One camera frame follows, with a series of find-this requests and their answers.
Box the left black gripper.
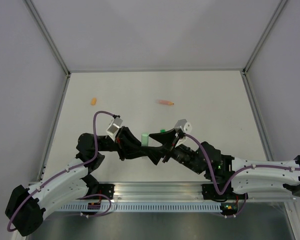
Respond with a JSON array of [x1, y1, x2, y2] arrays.
[[98, 125, 147, 161]]

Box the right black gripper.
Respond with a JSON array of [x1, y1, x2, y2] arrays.
[[139, 128, 203, 175]]

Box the light green pen cap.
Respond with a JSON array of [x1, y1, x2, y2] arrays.
[[141, 132, 149, 147]]

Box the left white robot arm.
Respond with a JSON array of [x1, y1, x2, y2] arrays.
[[5, 127, 166, 237]]

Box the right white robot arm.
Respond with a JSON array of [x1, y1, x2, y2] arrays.
[[149, 129, 300, 203]]

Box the pink pen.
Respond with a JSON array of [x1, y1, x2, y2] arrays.
[[156, 99, 174, 106]]

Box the orange pen cap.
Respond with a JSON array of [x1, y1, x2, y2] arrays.
[[90, 97, 97, 106]]

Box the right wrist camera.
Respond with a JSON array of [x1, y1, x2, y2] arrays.
[[174, 119, 193, 147]]

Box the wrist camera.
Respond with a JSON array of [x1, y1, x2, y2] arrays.
[[106, 116, 123, 141], [174, 119, 193, 147]]

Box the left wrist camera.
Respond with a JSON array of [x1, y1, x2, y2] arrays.
[[106, 116, 123, 141]]

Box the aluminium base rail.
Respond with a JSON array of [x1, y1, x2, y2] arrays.
[[27, 181, 297, 202]]

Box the slotted cable duct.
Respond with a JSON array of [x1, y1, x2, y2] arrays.
[[58, 201, 222, 213]]

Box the left aluminium frame post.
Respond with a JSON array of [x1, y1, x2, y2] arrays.
[[22, 0, 71, 77]]

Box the aluminium frame post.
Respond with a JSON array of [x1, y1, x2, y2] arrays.
[[22, 0, 71, 77], [242, 0, 289, 75]]

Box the right aluminium frame post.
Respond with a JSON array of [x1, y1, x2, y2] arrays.
[[242, 0, 289, 75]]

